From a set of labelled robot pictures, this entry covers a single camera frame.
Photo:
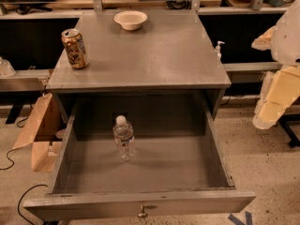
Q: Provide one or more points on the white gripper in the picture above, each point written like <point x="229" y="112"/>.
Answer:
<point x="287" y="37"/>

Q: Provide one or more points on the clear plastic water bottle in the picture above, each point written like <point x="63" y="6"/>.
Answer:
<point x="123" y="134"/>

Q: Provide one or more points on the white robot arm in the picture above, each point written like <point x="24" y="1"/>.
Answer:
<point x="285" y="46"/>

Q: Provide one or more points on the white pump dispenser bottle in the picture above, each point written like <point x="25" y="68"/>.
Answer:
<point x="218" y="49"/>

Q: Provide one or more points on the grey cabinet with counter top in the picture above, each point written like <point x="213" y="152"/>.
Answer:
<point x="170" y="51"/>

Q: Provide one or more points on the open grey top drawer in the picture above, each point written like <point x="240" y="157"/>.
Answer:
<point x="178" y="167"/>

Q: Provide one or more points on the metal drawer knob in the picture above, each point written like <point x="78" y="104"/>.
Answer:
<point x="142" y="213"/>

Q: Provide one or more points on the black table leg base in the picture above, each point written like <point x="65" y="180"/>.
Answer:
<point x="284" y="121"/>

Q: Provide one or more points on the gold soda can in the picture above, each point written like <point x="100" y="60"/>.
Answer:
<point x="74" y="46"/>

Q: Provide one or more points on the open cardboard box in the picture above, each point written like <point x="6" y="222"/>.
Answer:
<point x="39" y="132"/>

